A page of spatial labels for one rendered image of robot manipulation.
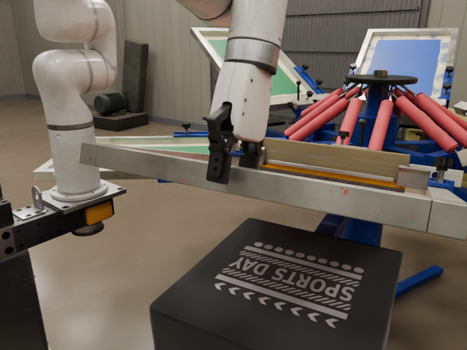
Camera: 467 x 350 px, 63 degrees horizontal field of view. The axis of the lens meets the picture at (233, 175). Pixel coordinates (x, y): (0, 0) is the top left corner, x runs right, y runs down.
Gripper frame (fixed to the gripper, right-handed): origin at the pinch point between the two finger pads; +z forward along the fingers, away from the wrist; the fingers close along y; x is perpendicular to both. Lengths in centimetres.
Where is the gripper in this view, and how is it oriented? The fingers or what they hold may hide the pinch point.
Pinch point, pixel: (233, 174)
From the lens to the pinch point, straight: 54.8
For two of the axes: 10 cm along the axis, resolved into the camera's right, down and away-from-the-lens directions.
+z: -1.5, 9.8, 0.9
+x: 8.8, 1.8, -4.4
